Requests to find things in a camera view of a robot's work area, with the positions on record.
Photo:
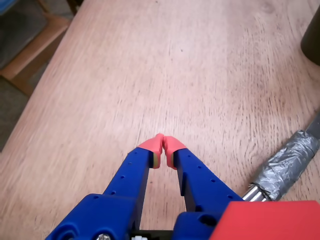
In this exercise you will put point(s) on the red camera mount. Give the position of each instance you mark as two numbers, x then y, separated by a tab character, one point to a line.
270	222

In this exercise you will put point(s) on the wooden chair with gray cushion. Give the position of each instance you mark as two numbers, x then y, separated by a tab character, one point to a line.
25	55

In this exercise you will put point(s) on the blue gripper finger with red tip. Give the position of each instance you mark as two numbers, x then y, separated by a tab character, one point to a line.
200	180
120	190

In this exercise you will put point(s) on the dark gray tall glass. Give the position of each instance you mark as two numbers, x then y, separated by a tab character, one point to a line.
312	42

